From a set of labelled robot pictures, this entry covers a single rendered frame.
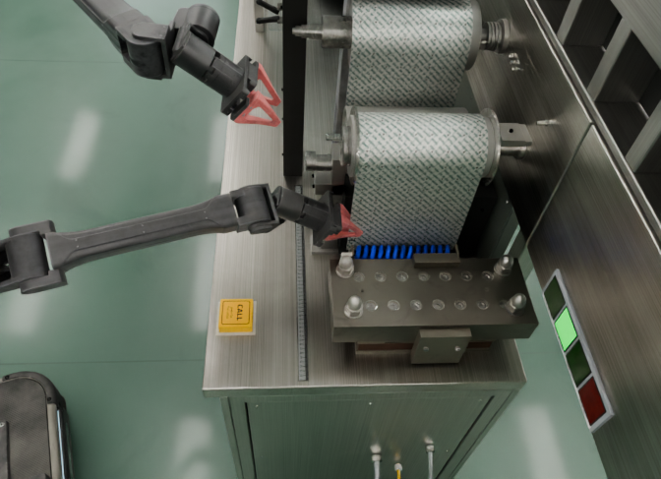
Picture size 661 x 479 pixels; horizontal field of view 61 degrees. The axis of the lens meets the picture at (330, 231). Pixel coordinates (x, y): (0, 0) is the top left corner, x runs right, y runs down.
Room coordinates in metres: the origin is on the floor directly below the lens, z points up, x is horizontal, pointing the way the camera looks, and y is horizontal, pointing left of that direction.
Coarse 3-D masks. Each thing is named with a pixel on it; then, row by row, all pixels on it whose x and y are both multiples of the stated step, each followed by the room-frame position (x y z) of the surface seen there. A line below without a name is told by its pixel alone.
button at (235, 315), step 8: (224, 304) 0.63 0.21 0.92; (232, 304) 0.63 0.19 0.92; (240, 304) 0.64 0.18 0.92; (248, 304) 0.64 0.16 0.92; (224, 312) 0.61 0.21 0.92; (232, 312) 0.61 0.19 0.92; (240, 312) 0.62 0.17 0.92; (248, 312) 0.62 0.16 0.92; (224, 320) 0.59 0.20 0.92; (232, 320) 0.60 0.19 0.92; (240, 320) 0.60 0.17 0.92; (248, 320) 0.60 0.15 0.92; (224, 328) 0.58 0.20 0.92; (232, 328) 0.58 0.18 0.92; (240, 328) 0.58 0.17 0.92; (248, 328) 0.58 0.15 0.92
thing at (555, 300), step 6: (552, 282) 0.57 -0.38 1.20; (552, 288) 0.56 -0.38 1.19; (558, 288) 0.55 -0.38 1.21; (546, 294) 0.56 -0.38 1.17; (552, 294) 0.55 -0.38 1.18; (558, 294) 0.54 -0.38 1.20; (552, 300) 0.55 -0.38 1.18; (558, 300) 0.53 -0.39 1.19; (552, 306) 0.54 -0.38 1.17; (558, 306) 0.53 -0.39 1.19; (552, 312) 0.53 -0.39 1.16
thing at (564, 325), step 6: (564, 312) 0.51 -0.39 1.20; (564, 318) 0.50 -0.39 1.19; (570, 318) 0.49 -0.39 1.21; (558, 324) 0.50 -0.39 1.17; (564, 324) 0.49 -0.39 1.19; (570, 324) 0.49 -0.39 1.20; (558, 330) 0.50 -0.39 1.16; (564, 330) 0.49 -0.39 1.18; (570, 330) 0.48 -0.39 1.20; (564, 336) 0.48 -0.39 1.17; (570, 336) 0.47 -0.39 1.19; (564, 342) 0.47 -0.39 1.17; (570, 342) 0.46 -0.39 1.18; (564, 348) 0.46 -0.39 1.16
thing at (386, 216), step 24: (360, 192) 0.74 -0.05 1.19; (384, 192) 0.75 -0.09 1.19; (408, 192) 0.75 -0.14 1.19; (432, 192) 0.76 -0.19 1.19; (456, 192) 0.77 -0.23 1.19; (360, 216) 0.74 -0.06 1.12; (384, 216) 0.75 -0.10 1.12; (408, 216) 0.76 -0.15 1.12; (432, 216) 0.76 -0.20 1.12; (456, 216) 0.77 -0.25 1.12; (360, 240) 0.74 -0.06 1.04; (384, 240) 0.75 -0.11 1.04; (408, 240) 0.76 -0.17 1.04; (432, 240) 0.76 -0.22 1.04; (456, 240) 0.77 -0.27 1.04
